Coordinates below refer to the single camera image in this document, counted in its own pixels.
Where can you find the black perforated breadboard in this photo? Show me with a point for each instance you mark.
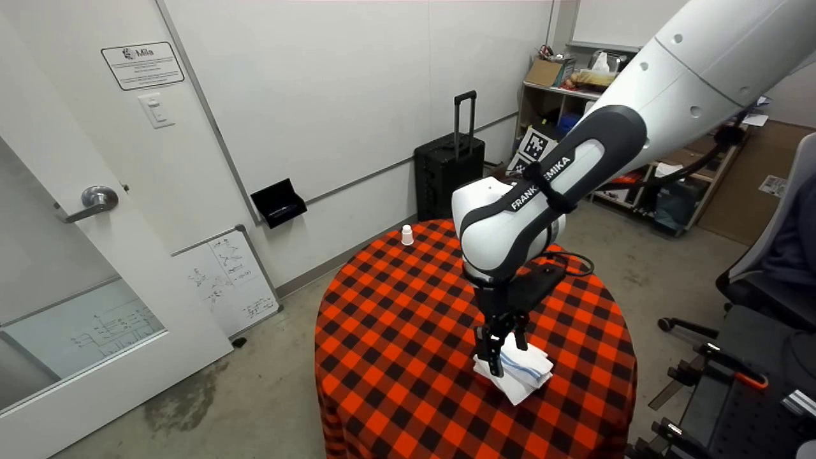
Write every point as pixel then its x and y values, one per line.
pixel 740 423

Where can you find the small white bottle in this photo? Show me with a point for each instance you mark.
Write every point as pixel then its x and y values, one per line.
pixel 406 234

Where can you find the black suitcase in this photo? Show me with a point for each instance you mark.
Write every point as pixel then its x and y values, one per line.
pixel 442 178

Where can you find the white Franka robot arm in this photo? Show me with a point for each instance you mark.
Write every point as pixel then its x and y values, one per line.
pixel 678 93

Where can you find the white light switch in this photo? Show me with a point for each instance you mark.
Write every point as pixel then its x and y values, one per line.
pixel 156 110

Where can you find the small leaning whiteboard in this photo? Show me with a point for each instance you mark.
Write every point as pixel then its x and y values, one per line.
pixel 227 283

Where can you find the red black checkered tablecloth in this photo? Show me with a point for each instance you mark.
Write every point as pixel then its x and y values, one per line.
pixel 399 340

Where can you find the black wall tray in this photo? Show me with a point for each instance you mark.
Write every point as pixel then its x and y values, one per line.
pixel 278 204

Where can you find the cardboard box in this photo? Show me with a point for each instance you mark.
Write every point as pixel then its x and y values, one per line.
pixel 547 73

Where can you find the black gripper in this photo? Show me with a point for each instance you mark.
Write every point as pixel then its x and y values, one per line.
pixel 498 303

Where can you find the white door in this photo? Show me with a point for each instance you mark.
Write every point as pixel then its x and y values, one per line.
pixel 76 280

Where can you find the black orange clamp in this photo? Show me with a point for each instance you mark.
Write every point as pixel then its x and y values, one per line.
pixel 730 366

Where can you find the white towel with blue stripes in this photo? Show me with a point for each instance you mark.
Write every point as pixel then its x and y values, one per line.
pixel 526 373

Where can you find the black white tag board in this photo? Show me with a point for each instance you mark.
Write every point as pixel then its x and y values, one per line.
pixel 533 145

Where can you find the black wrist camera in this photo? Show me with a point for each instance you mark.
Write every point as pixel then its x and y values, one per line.
pixel 538 283

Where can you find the dark office chair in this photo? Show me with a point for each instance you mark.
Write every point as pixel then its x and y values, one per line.
pixel 779 256

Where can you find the cluttered storage shelf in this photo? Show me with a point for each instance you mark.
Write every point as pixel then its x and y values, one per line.
pixel 670 191

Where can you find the white printed sign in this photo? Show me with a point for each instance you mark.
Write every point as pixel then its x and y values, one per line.
pixel 140 65

